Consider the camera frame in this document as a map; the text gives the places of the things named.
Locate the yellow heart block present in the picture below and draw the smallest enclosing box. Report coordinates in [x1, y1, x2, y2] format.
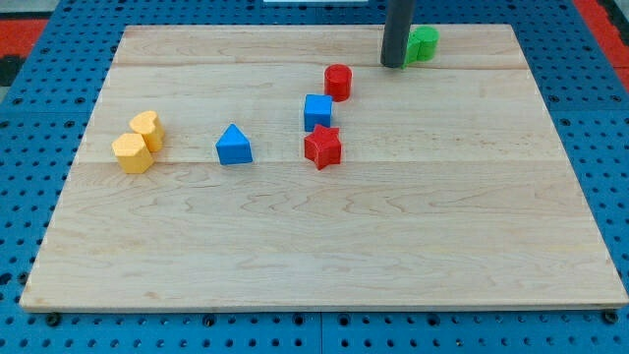
[129, 110, 165, 152]

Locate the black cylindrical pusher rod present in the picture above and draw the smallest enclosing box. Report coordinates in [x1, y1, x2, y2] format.
[380, 0, 416, 68]

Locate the light wooden board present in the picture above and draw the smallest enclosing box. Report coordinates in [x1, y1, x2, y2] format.
[21, 25, 628, 313]

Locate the blue cube block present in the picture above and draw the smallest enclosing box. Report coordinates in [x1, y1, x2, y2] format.
[304, 94, 333, 132]

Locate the red star block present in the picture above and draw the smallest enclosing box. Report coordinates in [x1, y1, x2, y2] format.
[304, 124, 342, 170]

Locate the yellow hexagon block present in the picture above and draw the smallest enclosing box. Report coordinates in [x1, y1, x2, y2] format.
[111, 133, 154, 174]

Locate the red cylinder block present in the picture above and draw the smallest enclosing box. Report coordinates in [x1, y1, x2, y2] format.
[324, 64, 353, 102]

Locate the blue triangle block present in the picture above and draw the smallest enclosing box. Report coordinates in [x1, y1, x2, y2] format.
[215, 124, 253, 165]

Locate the green rounded block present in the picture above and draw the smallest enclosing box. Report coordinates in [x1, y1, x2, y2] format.
[402, 26, 439, 68]

